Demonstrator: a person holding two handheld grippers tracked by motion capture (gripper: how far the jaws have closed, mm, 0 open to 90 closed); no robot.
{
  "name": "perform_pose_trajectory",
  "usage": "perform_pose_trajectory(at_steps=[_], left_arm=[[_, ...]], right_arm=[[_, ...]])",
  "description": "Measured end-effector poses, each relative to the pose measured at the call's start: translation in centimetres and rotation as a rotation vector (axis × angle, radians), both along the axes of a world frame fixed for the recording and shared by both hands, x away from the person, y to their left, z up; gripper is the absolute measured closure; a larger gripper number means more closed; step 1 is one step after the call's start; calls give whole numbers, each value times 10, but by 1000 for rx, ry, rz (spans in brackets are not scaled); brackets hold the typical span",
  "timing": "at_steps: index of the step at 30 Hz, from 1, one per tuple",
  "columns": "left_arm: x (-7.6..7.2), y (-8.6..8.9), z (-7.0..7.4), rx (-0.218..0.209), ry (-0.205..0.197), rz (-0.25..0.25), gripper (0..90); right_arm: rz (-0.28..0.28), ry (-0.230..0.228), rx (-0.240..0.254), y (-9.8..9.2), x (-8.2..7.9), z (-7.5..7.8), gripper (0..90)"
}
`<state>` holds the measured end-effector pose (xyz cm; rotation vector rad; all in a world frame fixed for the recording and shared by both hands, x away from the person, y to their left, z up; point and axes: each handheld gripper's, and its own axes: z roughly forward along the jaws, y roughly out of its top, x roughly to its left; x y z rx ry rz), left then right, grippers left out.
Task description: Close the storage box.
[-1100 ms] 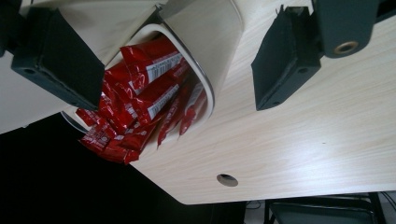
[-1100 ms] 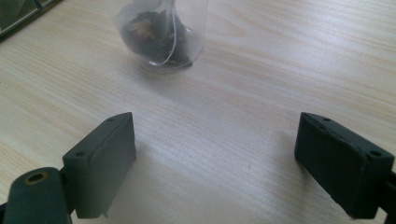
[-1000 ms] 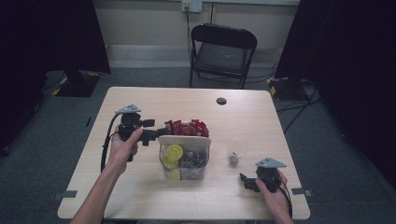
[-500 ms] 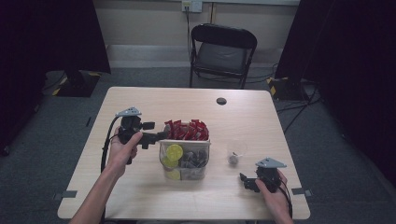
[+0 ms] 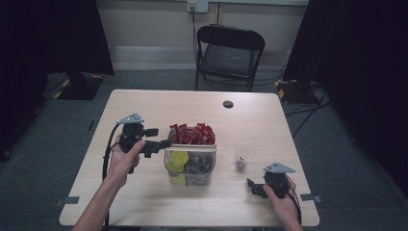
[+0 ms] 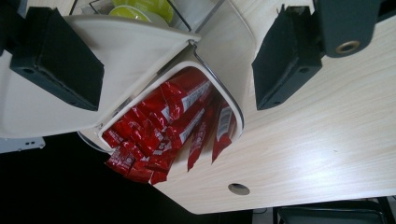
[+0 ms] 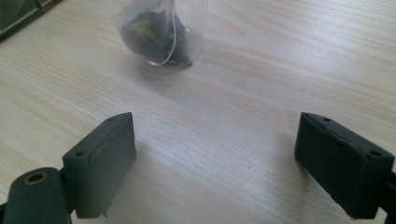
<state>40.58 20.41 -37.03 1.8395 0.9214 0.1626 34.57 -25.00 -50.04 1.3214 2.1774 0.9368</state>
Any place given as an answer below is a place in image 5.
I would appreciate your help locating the pile of dark tea bags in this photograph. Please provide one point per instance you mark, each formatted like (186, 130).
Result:
(200, 163)

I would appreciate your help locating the black folding chair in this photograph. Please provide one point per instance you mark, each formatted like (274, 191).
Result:
(229, 54)

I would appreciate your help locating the clear divided storage box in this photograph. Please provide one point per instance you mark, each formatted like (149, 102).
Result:
(192, 166)

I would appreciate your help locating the pile of red packets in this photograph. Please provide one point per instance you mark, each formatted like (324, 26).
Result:
(192, 134)

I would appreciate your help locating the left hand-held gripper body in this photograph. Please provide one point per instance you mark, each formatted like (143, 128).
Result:
(131, 134)

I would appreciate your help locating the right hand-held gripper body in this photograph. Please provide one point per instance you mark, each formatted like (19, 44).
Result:
(277, 179)

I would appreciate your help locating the black curtain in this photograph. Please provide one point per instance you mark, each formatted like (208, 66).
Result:
(48, 48)
(362, 80)

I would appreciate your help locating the yellow lemon slice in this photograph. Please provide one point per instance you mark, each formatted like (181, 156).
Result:
(178, 179)
(179, 157)
(173, 167)

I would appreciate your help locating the black yellow-taped stand base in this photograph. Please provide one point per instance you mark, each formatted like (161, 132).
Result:
(295, 91)

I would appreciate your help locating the person's right hand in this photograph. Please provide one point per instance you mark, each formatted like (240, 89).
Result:
(282, 205)

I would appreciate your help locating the person's left hand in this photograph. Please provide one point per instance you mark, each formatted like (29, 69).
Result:
(123, 163)

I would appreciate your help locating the white wall socket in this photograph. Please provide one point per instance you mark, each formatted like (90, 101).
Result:
(198, 5)

